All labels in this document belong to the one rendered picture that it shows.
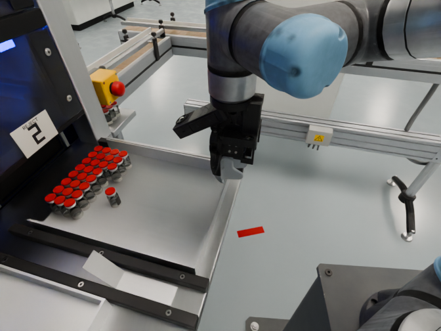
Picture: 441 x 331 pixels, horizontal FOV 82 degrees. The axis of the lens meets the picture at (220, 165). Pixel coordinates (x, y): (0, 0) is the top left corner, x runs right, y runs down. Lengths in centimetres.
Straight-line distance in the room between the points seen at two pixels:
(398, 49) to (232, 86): 19
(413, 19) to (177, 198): 48
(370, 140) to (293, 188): 59
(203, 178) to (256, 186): 120
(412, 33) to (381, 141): 124
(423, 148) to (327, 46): 139
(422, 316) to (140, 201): 49
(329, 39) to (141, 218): 45
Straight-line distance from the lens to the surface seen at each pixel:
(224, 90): 38
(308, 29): 26
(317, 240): 162
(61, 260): 57
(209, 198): 57
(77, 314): 51
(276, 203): 171
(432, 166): 175
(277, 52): 27
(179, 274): 46
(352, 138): 151
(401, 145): 159
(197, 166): 63
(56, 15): 66
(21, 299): 57
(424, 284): 45
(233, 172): 50
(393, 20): 34
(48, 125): 64
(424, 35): 33
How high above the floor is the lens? 132
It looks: 44 degrees down
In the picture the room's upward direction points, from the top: straight up
